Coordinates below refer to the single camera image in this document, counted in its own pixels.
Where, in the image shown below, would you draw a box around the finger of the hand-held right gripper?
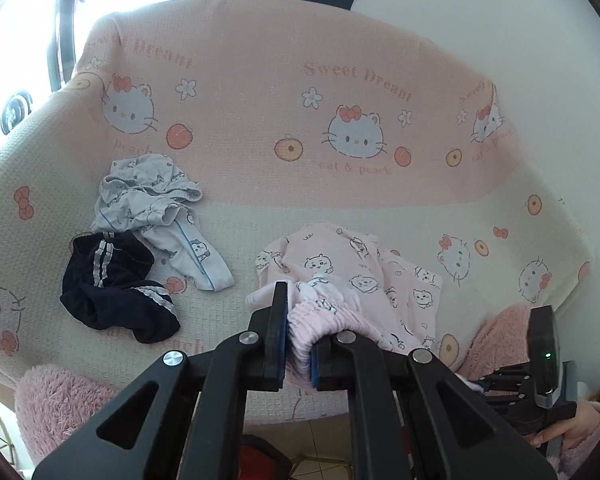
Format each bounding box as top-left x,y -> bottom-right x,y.
480,366 -> 530,390
482,385 -> 530,407

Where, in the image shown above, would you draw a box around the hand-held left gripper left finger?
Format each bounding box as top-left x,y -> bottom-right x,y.
32,281 -> 291,480

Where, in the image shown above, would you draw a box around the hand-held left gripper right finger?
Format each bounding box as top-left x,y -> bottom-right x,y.
310,330 -> 558,480

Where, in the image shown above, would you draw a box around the pink printed pajama pants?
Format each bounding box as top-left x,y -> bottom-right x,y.
244,221 -> 483,393

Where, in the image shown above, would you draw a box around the person's right hand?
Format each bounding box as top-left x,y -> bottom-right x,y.
527,402 -> 600,451

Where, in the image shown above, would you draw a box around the red and black object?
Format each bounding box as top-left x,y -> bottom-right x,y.
240,435 -> 287,480

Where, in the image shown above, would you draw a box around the navy striped shorts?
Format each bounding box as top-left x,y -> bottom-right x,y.
60,231 -> 182,345

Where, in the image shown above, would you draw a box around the light blue printed pajamas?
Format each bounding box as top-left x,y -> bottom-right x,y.
90,156 -> 235,292

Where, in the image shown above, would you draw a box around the person's left leg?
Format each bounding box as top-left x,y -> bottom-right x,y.
14,364 -> 146,467

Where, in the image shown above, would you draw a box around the pink cream printed blanket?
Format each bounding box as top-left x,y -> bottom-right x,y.
0,0 -> 595,418

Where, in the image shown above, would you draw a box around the bright window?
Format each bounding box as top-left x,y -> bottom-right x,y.
0,0 -> 201,158

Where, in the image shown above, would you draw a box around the gold metal frame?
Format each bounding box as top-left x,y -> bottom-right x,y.
294,454 -> 352,480

